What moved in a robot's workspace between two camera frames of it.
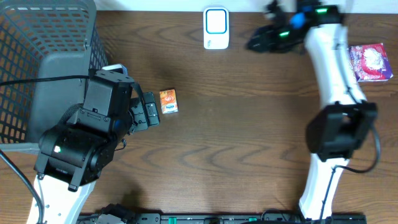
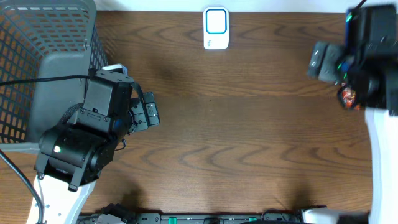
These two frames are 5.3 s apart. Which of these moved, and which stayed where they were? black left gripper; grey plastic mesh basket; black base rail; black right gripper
Moved: black right gripper
Stayed: black base rail; grey plastic mesh basket; black left gripper
